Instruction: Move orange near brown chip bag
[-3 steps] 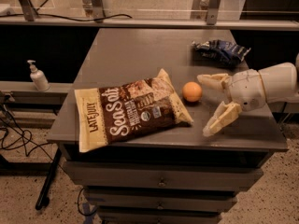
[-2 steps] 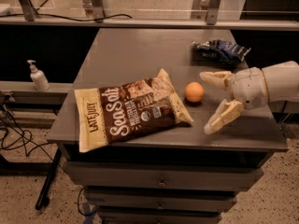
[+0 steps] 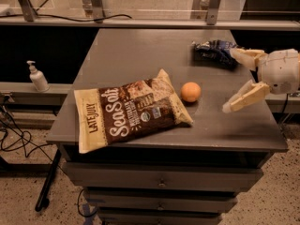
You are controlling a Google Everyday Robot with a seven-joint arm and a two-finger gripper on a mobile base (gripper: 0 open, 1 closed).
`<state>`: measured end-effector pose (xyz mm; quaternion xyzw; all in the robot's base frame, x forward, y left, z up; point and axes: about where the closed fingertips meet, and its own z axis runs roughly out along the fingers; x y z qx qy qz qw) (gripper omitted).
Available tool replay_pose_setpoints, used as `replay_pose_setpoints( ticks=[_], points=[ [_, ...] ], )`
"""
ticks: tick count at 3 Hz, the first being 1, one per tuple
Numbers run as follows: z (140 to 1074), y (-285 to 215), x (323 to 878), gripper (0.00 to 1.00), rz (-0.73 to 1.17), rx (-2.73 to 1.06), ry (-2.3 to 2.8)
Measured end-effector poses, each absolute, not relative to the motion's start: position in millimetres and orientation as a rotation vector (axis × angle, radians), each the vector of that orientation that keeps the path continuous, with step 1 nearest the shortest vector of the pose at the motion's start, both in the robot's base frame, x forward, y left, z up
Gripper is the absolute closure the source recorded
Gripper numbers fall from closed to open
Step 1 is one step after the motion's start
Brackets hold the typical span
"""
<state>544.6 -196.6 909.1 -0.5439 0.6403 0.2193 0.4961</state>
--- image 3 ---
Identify metal window frame rail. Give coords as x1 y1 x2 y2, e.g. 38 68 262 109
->
1 0 300 31

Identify grey drawer cabinet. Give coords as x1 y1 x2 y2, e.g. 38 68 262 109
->
48 29 287 225

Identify black table leg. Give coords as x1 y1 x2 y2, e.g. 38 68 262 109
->
35 150 61 212

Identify orange fruit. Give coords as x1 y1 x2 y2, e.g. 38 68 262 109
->
181 82 201 102

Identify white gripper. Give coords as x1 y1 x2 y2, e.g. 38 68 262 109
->
222 48 299 113

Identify brown sea salt chip bag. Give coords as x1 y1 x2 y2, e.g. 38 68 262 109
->
74 69 193 154

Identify white pump soap bottle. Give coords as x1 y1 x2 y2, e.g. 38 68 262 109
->
27 60 50 92

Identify black cable on ledge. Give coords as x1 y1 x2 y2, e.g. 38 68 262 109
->
0 0 133 23

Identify black floor cables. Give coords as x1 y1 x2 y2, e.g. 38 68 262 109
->
0 91 60 171

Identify crumpled blue chip bag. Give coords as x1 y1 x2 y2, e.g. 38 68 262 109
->
193 39 238 68

